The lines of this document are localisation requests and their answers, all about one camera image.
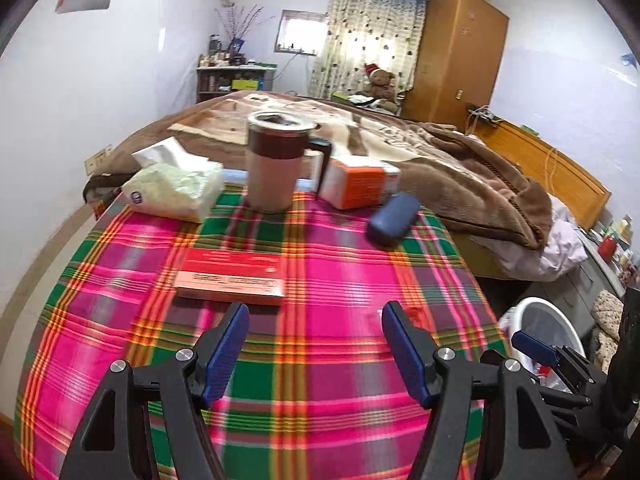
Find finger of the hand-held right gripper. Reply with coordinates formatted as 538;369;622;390
510;330;593;401

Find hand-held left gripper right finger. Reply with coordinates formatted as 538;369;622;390
381;301;563;480

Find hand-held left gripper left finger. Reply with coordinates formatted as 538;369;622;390
60;301;251;480

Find white round trash bin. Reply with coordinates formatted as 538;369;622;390
500;296;586;391

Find red box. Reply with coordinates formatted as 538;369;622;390
172;247;286;307

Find translucent bin liner bag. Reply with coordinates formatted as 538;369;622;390
520;305;581;361

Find beige knitted cloth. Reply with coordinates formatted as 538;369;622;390
590;290;626;361

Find white bedside drawer cabinet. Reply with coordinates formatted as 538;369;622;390
575;225;640;311

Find pale pink bed sheet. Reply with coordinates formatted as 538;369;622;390
492;195;591;281

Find plaid tablecloth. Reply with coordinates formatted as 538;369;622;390
15;182;516;480

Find dark blue glasses case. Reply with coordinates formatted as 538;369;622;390
366;192;422;247

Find pale green tissue pack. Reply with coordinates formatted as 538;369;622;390
121;136;224;224

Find orange and white box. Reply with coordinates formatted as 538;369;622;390
317;155;403;211

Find brown and white lidded mug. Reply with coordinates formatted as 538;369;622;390
246;110;333;212

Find wooden headboard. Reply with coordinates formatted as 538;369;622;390
472;117;612;231

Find brown plush blanket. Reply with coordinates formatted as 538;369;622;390
82;89;553;251

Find cluttered white shelf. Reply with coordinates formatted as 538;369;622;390
195;62;276;106

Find brown teddy bear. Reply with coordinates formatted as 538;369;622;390
361;62;401;103

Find wooden wardrobe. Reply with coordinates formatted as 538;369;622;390
400;0;511;126

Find dried branches in vase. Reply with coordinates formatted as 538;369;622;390
215;4;266;56

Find small window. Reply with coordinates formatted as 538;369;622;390
274;9;328;56

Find patterned curtain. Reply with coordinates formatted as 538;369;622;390
307;0;428;103

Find power strip with cables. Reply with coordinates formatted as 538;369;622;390
465;102;501;124

